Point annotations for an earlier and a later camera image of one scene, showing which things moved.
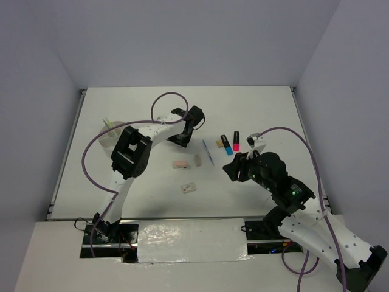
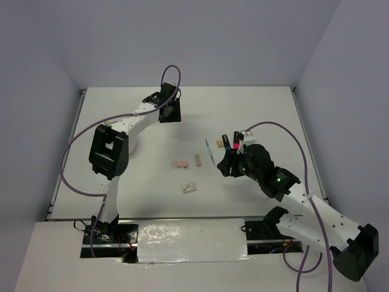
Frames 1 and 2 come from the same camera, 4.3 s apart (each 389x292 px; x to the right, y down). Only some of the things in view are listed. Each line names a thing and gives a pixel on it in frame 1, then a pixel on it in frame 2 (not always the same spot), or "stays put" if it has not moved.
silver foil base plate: [192, 240] stays put
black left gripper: [180, 142] to [176, 115]
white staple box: [188, 188] stays put
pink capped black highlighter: [236, 145] stays put
